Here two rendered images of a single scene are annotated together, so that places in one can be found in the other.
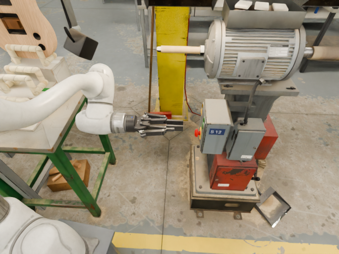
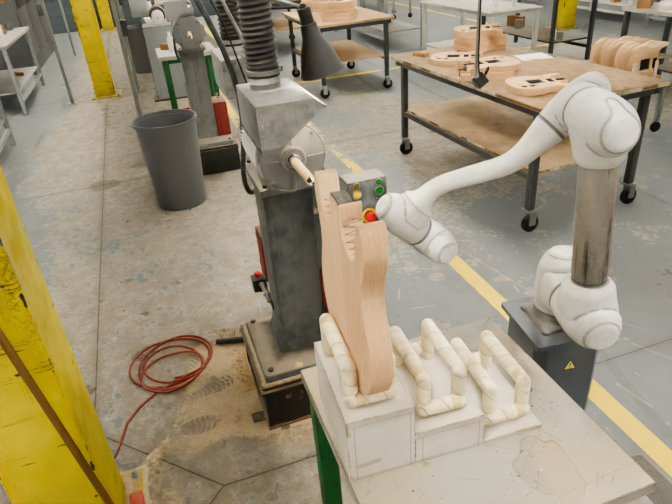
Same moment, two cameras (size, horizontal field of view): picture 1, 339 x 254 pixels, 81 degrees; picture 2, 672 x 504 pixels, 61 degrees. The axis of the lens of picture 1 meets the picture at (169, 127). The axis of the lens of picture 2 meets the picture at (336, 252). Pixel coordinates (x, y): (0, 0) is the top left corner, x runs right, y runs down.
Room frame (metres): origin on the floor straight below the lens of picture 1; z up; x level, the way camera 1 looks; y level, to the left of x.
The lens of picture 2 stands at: (1.42, 1.66, 1.96)
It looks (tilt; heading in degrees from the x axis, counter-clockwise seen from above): 30 degrees down; 250
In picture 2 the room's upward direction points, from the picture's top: 5 degrees counter-clockwise
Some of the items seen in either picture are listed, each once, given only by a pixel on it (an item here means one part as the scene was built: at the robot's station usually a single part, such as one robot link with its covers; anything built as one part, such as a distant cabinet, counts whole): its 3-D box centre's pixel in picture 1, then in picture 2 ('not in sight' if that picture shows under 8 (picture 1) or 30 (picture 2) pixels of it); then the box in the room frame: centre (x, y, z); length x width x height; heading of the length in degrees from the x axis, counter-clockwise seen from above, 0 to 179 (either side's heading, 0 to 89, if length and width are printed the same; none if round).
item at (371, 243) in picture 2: not in sight; (368, 245); (1.09, 0.90, 1.49); 0.07 x 0.04 x 0.10; 83
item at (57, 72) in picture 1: (42, 74); (362, 400); (1.07, 0.77, 1.02); 0.27 x 0.15 x 0.17; 84
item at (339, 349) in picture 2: not in sight; (336, 342); (1.12, 0.77, 1.20); 0.20 x 0.03 x 0.03; 83
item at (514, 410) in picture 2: not in sight; (507, 412); (0.77, 0.90, 0.96); 0.11 x 0.03 x 0.03; 174
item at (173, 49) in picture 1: (180, 49); (302, 170); (0.90, -0.05, 1.25); 0.18 x 0.03 x 0.03; 87
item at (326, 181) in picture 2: not in sight; (329, 192); (1.06, 0.65, 1.48); 0.07 x 0.04 x 0.09; 83
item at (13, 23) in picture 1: (14, 23); not in sight; (1.07, 0.78, 1.31); 0.10 x 0.03 x 0.05; 83
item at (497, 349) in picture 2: not in sight; (504, 357); (0.72, 0.81, 1.04); 0.20 x 0.03 x 0.03; 83
